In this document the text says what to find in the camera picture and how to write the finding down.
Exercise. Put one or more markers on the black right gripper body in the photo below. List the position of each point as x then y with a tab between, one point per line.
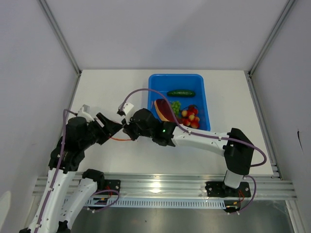
146	133

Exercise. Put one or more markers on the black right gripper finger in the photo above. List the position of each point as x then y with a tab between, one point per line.
131	130
126	122

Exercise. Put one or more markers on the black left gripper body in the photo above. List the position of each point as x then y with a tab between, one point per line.
95	131

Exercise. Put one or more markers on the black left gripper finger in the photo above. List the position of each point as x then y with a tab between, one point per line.
105	121
110	129

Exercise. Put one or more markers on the clear zip top bag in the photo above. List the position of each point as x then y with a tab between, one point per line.
122	140

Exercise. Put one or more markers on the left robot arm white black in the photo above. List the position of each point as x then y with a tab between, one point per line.
56	214

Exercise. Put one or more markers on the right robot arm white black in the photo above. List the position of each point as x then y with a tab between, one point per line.
234	146

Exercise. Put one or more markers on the green grape bunch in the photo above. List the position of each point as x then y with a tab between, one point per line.
176	106

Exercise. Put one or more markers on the red lychee bunch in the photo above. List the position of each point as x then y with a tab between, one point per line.
190	116

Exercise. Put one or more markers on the green cucumber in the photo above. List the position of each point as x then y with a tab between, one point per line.
181	93

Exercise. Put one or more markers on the blue plastic bin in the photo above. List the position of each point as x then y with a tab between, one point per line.
164	83

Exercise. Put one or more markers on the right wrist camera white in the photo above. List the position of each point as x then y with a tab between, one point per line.
127	109

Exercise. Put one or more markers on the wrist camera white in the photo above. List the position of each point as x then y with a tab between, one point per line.
85	110
127	109

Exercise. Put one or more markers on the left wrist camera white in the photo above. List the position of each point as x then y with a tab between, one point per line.
85	110

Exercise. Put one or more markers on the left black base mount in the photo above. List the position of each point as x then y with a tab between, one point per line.
107	185

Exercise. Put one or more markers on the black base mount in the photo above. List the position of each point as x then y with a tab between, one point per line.
107	185
220	190

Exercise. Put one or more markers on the white slotted cable duct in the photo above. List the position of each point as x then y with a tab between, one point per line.
170	203

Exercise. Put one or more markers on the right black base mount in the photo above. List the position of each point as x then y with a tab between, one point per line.
220	190

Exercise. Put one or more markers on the left aluminium frame post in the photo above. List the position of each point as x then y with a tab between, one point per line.
58	34

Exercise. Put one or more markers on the aluminium frame post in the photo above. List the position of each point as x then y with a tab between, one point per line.
272	35
58	34

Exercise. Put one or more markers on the aluminium mounting rail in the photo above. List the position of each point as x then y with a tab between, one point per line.
163	186

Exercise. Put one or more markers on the right aluminium frame post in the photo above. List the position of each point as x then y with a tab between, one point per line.
272	35

